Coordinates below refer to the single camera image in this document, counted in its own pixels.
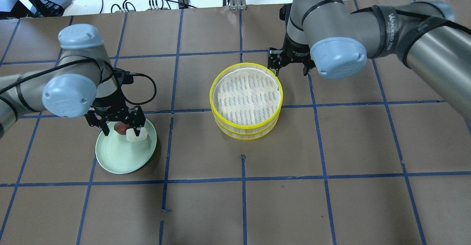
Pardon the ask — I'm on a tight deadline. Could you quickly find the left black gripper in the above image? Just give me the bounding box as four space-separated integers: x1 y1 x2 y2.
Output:
87 98 145 137

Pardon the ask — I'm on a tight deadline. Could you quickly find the black camera stand base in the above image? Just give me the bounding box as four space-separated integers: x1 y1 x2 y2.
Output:
0 0 72 20

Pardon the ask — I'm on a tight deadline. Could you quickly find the white steamed bun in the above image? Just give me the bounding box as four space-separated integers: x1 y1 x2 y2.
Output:
126 127 149 142

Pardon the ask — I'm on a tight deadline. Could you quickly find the brown steamed bun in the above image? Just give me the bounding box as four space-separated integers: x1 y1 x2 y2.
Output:
113 122 132 135

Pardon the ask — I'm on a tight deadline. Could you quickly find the yellow steamer layer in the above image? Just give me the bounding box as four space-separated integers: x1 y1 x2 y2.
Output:
214 114 279 141
209 63 284 129

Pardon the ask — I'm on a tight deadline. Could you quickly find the white steamer cloth liner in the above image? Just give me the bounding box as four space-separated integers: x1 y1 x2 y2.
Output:
212 67 282 126

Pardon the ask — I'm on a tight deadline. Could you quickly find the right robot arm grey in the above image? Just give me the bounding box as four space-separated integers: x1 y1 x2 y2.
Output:
268 0 471 121

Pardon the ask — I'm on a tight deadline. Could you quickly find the light green plate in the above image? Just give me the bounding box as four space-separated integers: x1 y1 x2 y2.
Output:
95 119 157 174

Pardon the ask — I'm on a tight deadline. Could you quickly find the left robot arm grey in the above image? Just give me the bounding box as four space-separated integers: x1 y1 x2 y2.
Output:
0 24 146 136

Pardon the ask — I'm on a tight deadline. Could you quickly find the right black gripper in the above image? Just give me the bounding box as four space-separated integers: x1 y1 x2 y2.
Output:
266 43 316 77

